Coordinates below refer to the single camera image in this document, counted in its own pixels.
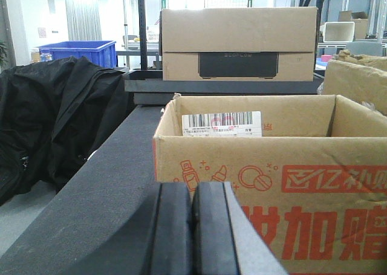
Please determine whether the black jacket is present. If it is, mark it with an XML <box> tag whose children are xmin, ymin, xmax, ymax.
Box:
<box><xmin>1</xmin><ymin>57</ymin><xmax>129</xmax><ymax>202</ymax></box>

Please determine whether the black shelf upright post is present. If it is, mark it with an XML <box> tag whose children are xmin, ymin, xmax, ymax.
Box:
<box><xmin>138</xmin><ymin>0</ymin><xmax>148</xmax><ymax>71</ymax></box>

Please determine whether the cardboard box red print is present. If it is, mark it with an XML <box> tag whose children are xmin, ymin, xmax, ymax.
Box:
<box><xmin>154</xmin><ymin>95</ymin><xmax>386</xmax><ymax>274</ymax></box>

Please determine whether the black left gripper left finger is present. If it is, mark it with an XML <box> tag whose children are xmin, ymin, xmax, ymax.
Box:
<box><xmin>69</xmin><ymin>183</ymin><xmax>193</xmax><ymax>274</ymax></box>

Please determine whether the white shipping label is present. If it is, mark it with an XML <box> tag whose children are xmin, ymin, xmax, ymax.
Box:
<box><xmin>181</xmin><ymin>111</ymin><xmax>262</xmax><ymax>137</ymax></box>

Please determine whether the black shelf tray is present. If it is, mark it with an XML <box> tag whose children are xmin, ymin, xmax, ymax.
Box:
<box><xmin>123</xmin><ymin>70</ymin><xmax>324</xmax><ymax>105</ymax></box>

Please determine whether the blue plastic crate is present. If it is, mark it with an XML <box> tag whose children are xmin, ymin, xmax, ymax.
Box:
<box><xmin>38</xmin><ymin>40</ymin><xmax>117</xmax><ymax>68</ymax></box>

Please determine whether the plastic water bottle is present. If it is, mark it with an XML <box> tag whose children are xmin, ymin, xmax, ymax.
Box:
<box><xmin>40</xmin><ymin>48</ymin><xmax>53</xmax><ymax>62</ymax></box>

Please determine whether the closed brown cardboard box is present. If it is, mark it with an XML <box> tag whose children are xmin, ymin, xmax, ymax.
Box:
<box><xmin>161</xmin><ymin>7</ymin><xmax>317</xmax><ymax>82</ymax></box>

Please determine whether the background small cardboard box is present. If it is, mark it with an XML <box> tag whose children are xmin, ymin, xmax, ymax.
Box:
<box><xmin>338</xmin><ymin>10</ymin><xmax>368</xmax><ymax>39</ymax></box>

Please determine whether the plain cardboard box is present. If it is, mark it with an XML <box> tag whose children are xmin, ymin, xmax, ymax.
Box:
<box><xmin>317</xmin><ymin>50</ymin><xmax>386</xmax><ymax>115</ymax></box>

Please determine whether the white plastic bin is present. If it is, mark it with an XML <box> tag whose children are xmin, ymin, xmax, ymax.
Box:
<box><xmin>320</xmin><ymin>21</ymin><xmax>355</xmax><ymax>43</ymax></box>

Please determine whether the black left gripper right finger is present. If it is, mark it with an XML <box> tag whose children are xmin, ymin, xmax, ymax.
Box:
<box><xmin>193</xmin><ymin>182</ymin><xmax>287</xmax><ymax>274</ymax></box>

